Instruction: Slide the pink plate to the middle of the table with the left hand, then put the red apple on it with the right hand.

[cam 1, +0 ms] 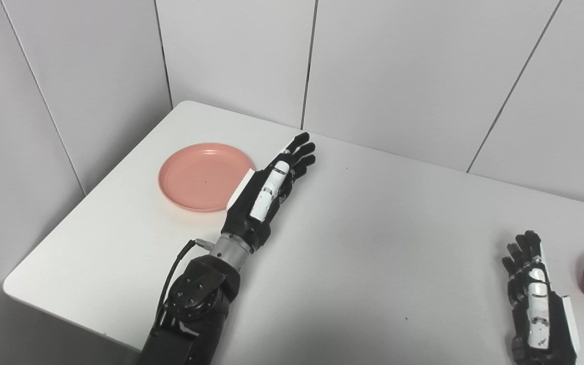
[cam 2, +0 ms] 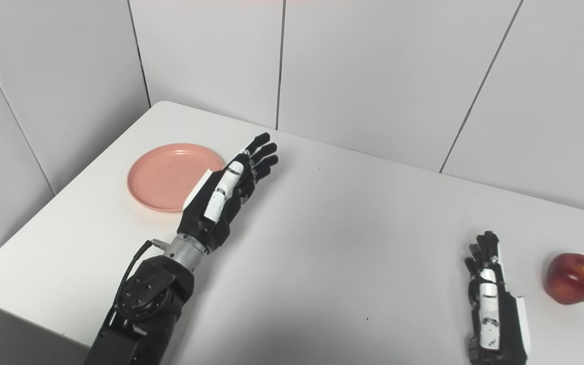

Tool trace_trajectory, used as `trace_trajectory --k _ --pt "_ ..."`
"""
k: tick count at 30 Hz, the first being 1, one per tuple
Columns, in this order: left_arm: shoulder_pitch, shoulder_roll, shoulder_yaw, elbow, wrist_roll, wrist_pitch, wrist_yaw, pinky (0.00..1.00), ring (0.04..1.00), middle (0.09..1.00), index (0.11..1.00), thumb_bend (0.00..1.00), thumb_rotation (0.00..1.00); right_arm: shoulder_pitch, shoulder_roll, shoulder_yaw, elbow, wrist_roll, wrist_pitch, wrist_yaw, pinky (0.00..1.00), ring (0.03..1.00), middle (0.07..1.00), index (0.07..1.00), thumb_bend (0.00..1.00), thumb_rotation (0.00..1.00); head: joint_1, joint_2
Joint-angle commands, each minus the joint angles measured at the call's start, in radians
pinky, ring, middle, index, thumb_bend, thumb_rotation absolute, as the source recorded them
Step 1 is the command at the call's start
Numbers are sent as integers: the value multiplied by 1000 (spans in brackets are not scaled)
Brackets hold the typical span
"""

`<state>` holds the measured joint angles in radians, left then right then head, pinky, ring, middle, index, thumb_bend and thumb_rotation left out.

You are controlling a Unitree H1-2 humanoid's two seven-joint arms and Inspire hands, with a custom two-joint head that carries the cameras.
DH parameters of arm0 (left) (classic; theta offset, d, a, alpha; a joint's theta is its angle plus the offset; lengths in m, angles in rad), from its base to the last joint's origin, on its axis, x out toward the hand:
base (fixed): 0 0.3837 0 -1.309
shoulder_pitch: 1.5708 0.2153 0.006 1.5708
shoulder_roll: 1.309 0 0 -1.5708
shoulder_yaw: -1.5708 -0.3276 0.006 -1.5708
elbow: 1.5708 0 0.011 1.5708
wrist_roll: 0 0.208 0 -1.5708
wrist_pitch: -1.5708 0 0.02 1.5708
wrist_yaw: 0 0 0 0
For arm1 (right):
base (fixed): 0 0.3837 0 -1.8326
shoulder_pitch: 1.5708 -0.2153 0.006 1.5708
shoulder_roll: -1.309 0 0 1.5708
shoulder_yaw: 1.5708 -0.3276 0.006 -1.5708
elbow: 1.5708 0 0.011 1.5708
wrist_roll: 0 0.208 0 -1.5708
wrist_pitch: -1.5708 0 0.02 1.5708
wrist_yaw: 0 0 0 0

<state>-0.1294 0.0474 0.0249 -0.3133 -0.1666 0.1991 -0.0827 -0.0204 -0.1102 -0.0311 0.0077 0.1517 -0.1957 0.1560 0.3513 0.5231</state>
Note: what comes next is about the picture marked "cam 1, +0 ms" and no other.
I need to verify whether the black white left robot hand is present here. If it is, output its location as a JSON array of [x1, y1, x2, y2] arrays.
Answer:
[[220, 132, 317, 253]]

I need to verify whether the pink plate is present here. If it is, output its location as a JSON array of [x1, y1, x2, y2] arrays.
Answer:
[[158, 142, 256, 213]]

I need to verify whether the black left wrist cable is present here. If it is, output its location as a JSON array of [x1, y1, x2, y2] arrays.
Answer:
[[154, 238, 215, 330]]

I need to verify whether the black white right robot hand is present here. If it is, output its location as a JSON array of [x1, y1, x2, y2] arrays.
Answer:
[[501, 230, 580, 365]]

